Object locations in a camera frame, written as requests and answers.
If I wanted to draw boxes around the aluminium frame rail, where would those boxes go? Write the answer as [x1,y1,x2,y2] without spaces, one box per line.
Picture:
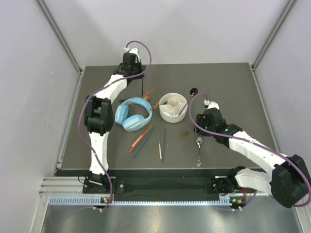
[34,0,85,76]

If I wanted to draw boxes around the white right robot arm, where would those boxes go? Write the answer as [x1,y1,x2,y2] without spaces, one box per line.
[194,108,311,208]

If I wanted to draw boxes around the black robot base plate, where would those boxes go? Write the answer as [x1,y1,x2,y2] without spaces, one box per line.
[80,169,265,196]

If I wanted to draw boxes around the black spoon long handle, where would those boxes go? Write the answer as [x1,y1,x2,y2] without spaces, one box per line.
[178,87,198,116]

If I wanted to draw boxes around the light blue headphones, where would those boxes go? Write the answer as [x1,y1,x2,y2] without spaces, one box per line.
[115,100,153,132]

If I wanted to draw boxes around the dark teal chopstick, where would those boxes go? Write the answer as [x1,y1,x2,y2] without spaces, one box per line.
[162,128,167,163]
[134,127,155,158]

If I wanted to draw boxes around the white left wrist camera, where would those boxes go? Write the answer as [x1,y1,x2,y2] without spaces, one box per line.
[125,48,141,62]

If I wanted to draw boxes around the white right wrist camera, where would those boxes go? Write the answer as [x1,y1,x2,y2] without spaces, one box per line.
[204,100,220,110]

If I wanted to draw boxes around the copper utensil beside container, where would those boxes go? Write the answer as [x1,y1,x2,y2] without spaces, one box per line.
[152,100,160,111]

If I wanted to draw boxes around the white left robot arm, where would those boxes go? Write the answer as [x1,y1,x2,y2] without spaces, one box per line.
[84,48,145,193]

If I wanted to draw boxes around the gold spoon green handle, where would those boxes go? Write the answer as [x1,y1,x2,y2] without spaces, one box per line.
[119,95,150,103]

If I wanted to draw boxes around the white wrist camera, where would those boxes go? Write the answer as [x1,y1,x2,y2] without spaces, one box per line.
[204,100,220,110]
[125,48,141,62]

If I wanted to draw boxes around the white divided round container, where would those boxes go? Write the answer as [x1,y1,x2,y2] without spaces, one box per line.
[159,93,188,123]

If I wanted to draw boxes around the silver copper chopstick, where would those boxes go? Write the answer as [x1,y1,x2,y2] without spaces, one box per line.
[157,128,162,160]

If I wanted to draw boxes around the grey slotted cable duct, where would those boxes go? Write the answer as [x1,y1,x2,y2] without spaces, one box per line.
[49,196,243,206]

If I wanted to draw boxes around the silver ornate spoon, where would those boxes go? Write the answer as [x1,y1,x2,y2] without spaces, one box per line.
[196,136,203,167]

